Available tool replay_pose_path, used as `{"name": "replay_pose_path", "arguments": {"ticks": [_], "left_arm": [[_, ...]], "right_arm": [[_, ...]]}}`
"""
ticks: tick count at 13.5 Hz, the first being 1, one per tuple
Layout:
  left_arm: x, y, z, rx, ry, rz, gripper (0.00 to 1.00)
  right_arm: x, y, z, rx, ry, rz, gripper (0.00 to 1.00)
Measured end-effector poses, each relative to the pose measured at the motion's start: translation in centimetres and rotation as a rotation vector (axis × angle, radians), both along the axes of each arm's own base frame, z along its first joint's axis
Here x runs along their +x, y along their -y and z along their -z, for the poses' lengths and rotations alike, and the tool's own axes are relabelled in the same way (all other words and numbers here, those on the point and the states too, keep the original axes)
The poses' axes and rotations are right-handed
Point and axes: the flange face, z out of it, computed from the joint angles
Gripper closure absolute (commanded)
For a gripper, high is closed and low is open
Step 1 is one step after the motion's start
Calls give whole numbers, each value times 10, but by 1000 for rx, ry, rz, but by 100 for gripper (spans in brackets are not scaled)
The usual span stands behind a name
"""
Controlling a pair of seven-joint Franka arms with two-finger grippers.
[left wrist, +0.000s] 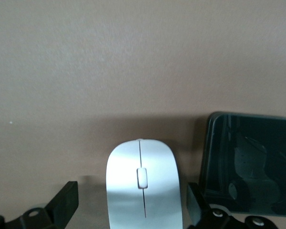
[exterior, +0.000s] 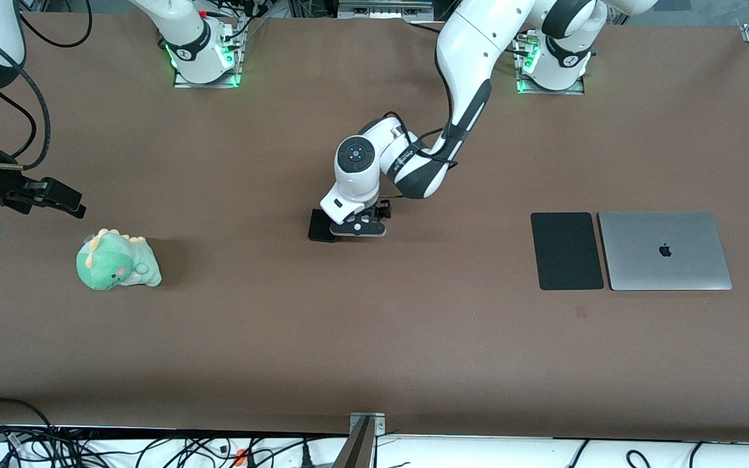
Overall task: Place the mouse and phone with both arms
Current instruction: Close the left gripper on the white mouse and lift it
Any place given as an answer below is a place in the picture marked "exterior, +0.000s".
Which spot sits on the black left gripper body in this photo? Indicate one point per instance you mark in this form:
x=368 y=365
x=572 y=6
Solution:
x=384 y=209

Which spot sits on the black phone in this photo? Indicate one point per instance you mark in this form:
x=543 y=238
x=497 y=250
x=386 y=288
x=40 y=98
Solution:
x=319 y=227

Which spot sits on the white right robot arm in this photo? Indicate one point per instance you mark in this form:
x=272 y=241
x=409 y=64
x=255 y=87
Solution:
x=186 y=32

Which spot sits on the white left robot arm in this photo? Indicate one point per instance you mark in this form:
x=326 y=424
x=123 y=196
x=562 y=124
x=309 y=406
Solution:
x=472 y=39

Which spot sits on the black mouse pad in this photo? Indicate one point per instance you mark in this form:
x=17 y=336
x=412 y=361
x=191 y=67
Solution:
x=566 y=250

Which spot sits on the green dinosaur plush toy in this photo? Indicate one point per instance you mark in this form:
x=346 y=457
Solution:
x=111 y=263

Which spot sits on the grey metal box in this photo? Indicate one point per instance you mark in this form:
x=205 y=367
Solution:
x=384 y=10

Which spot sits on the silver laptop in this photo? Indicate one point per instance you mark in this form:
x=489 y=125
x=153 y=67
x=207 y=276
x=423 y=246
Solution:
x=641 y=253

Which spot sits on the orange connector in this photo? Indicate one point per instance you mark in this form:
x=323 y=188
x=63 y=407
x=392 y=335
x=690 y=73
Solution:
x=240 y=457

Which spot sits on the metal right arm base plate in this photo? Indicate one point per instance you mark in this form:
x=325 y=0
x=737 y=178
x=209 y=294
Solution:
x=205 y=84

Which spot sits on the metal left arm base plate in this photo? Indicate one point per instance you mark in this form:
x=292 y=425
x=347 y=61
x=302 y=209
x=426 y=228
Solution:
x=550 y=91

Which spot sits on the aluminium table edge bracket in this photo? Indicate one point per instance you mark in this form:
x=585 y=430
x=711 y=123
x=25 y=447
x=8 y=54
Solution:
x=367 y=422

